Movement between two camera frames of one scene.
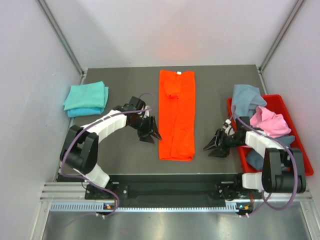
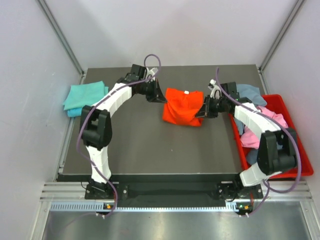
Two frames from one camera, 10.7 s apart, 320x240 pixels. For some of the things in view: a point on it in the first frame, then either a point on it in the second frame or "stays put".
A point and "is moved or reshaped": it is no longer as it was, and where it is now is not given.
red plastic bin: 276,104 stays put
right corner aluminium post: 296,8 stays put
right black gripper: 221,151 → 206,110
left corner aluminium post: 81,67 stays put
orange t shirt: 176,115 is moved or reshaped
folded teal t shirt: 90,95 stays put
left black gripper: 154,131 → 156,95
